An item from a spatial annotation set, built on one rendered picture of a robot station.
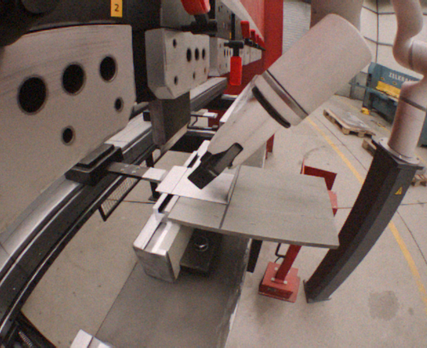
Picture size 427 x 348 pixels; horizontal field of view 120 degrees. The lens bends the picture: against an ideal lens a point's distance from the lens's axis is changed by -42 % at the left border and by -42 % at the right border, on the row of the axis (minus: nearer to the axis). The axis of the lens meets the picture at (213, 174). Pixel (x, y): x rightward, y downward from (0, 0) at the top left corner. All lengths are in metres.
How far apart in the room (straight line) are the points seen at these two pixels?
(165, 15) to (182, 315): 0.41
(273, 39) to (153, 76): 2.26
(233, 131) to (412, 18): 0.60
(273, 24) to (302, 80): 2.22
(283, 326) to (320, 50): 1.27
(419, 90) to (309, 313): 1.25
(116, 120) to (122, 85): 0.03
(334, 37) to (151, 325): 0.48
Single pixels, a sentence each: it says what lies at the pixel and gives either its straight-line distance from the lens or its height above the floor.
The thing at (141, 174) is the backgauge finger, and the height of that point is 1.00.
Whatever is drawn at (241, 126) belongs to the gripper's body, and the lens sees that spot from 0.26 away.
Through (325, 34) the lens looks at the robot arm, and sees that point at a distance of 0.27.
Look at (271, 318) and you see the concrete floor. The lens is 1.32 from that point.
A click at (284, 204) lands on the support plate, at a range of 0.36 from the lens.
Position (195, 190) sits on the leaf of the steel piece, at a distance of 0.36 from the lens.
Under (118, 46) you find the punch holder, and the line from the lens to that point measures 0.15.
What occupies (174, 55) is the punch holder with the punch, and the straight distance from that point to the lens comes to 0.23.
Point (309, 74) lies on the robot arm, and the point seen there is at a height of 1.21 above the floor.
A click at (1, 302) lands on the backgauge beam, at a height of 0.94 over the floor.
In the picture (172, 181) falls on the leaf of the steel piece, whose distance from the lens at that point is 0.39.
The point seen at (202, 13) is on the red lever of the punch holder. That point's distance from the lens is 0.22.
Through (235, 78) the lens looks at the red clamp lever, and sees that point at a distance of 0.44.
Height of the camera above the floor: 1.23
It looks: 34 degrees down
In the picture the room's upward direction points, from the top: straight up
